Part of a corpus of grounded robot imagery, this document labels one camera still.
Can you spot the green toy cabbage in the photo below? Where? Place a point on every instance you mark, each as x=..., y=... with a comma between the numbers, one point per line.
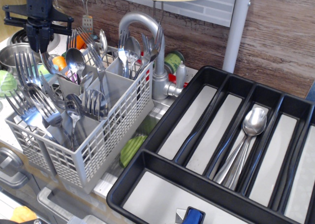
x=8, y=83

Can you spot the black cutlery tray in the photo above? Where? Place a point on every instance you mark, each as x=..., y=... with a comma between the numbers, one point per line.
x=175, y=167

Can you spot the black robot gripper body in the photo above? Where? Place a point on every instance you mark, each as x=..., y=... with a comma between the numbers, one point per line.
x=38, y=13

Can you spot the steel pot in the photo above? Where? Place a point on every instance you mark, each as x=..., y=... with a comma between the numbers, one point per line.
x=7, y=56

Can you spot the teal bowl with green ball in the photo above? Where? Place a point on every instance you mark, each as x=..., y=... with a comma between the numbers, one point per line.
x=42, y=71

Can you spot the orange toy carrot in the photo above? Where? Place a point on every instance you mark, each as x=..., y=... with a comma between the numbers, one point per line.
x=60, y=62

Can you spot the steel spoon near faucet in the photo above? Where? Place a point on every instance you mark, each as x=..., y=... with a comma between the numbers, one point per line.
x=133, y=52

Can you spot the yellow toy bottom left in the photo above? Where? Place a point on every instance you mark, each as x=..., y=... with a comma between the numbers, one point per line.
x=23, y=214

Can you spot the steel spoon centre basket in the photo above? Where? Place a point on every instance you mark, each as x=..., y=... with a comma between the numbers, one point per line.
x=75, y=62

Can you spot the steel spoons in tray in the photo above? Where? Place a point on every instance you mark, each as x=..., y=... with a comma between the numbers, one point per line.
x=253, y=125

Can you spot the black stove burner coil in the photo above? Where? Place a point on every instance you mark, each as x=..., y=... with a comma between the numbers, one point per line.
x=21, y=37

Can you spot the big steel spoon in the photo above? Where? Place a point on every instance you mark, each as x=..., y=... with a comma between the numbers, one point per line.
x=47, y=62

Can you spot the grey metal post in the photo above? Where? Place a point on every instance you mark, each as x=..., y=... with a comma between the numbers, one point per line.
x=235, y=34

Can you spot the grey plastic cutlery basket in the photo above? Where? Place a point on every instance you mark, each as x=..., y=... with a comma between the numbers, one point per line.
x=99, y=142

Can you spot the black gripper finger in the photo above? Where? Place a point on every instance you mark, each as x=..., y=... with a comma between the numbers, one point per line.
x=33, y=37
x=46, y=33

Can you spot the green toy can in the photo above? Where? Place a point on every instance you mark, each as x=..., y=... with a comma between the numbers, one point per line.
x=172, y=61

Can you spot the hanging toy spatula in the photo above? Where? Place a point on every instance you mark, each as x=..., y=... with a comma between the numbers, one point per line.
x=87, y=19

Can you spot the steel fork front left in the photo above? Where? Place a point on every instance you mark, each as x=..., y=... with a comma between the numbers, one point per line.
x=27, y=111

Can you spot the silver toy faucet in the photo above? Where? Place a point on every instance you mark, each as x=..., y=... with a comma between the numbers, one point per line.
x=162, y=87

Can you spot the green striped toy vegetable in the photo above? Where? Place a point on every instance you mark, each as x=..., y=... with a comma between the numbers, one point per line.
x=130, y=149

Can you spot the steel fork back left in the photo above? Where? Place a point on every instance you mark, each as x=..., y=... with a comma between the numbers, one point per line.
x=26, y=67

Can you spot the steel fork near faucet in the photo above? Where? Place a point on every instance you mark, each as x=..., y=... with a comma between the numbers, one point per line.
x=124, y=34

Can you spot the blue object bottom edge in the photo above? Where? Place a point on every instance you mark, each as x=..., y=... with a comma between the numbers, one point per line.
x=189, y=216

